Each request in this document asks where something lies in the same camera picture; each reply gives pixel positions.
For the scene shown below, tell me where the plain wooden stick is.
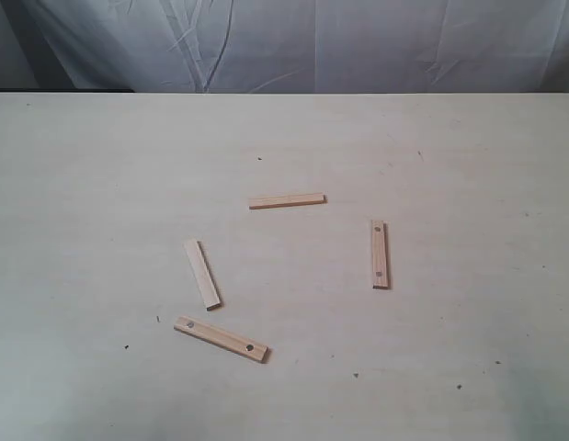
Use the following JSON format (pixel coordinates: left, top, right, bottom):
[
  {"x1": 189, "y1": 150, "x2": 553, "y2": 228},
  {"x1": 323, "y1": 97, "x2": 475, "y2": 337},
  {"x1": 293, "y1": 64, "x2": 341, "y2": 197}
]
[
  {"x1": 248, "y1": 193, "x2": 326, "y2": 210},
  {"x1": 185, "y1": 239, "x2": 222, "y2": 311}
]

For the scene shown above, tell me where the wooden stick with holes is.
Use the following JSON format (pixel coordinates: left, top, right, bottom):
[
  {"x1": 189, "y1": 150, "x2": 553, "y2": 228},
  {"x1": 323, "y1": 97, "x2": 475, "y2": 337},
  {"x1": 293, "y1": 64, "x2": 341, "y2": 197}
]
[
  {"x1": 370, "y1": 220, "x2": 391, "y2": 289},
  {"x1": 174, "y1": 316, "x2": 269, "y2": 363}
]

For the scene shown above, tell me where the white backdrop cloth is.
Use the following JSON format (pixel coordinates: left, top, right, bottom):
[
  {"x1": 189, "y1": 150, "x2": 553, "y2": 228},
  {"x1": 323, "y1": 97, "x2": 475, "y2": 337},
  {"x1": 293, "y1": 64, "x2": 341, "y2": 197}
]
[{"x1": 0, "y1": 1, "x2": 569, "y2": 94}]

